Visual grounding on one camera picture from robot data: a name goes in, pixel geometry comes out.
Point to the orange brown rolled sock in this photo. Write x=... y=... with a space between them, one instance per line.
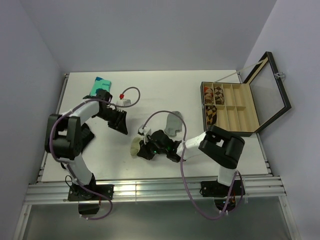
x=208 y=95

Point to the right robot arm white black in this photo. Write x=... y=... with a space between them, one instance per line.
x=220 y=145

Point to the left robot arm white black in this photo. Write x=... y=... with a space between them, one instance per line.
x=64 y=137

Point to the black blue sock pair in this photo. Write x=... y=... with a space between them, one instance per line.
x=86 y=136

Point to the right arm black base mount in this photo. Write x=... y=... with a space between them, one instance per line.
x=216 y=190

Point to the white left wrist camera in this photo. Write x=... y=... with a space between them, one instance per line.
x=123 y=102

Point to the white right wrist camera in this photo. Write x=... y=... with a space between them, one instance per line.
x=145 y=130

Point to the brown checkered rolled sock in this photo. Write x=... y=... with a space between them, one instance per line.
x=219 y=95

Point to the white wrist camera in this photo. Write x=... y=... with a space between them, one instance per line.
x=145 y=130
x=123 y=102

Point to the dark checkered rolled sock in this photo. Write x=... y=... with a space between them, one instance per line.
x=211 y=114

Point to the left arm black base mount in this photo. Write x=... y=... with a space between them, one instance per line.
x=89 y=203

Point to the grey sock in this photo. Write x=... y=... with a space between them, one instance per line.
x=173 y=124

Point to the black compartment box with lid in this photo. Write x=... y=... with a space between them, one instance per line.
x=252 y=104

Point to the teal patterned sock pair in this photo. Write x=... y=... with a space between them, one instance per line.
x=100 y=84

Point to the aluminium frame rail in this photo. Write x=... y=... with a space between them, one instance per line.
x=171 y=189

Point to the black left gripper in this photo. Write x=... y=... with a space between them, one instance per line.
x=120 y=124

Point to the cream yellow sock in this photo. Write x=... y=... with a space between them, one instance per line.
x=135 y=146

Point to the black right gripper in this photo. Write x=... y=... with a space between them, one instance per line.
x=144 y=151

